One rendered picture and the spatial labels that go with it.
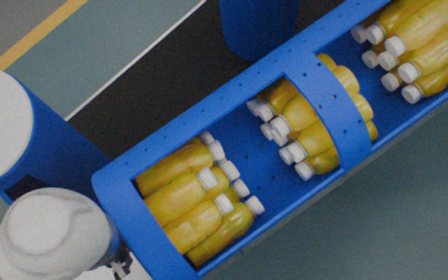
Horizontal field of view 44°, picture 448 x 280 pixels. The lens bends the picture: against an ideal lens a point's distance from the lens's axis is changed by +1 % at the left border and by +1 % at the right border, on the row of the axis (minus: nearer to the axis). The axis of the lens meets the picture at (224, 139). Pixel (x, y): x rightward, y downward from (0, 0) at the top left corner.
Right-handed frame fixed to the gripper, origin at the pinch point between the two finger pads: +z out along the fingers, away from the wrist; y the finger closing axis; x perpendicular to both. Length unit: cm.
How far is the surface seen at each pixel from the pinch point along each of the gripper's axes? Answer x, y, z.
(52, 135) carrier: -3.0, -36.7, 23.7
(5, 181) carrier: -15.6, -30.2, 16.2
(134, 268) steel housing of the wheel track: -3.6, 0.8, 23.3
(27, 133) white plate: -5.4, -35.0, 12.3
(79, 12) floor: 22, -119, 116
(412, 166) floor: 93, 18, 116
